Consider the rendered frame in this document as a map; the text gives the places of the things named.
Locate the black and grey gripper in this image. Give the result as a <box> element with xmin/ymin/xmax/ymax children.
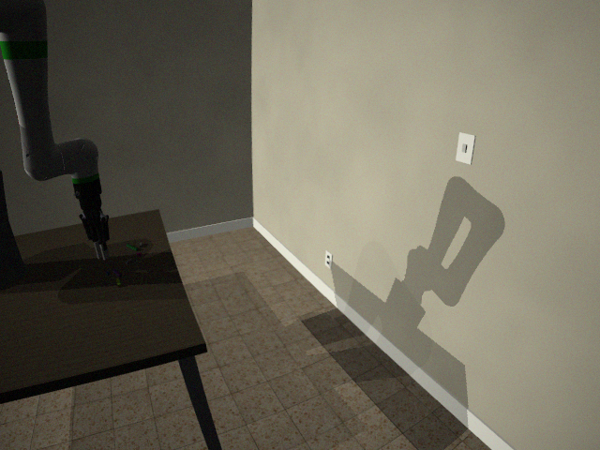
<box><xmin>79</xmin><ymin>195</ymin><xmax>110</xmax><ymax>260</ymax></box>

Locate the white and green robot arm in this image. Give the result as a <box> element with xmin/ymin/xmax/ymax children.
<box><xmin>0</xmin><ymin>0</ymin><xmax>102</xmax><ymax>200</ymax></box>

